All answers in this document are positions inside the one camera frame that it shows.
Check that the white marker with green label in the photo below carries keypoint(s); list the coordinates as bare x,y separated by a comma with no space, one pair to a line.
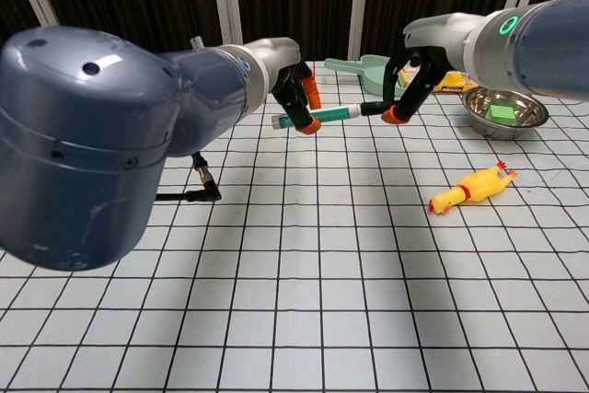
336,113

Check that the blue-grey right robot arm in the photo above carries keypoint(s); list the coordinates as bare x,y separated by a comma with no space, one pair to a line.
547,48

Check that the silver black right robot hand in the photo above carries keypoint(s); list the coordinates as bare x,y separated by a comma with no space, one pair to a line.
442,36

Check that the green square block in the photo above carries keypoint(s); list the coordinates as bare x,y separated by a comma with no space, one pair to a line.
501,114

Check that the yellow cardboard box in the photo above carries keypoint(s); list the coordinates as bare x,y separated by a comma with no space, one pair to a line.
453,82

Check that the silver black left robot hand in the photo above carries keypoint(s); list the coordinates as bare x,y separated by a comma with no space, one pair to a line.
283,54

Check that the mint green dustpan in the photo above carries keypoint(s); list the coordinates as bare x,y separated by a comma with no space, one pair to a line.
373,75

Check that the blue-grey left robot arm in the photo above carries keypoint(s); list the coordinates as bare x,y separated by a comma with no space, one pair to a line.
92,135

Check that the stainless steel bowl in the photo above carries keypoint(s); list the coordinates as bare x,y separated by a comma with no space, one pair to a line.
529,121

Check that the white black-grid tablecloth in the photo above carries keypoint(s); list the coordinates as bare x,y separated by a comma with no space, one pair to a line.
322,282

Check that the black marker cap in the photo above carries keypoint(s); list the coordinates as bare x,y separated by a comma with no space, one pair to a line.
373,108

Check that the yellow rubber chicken toy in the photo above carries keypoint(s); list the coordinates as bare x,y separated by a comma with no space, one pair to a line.
474,186

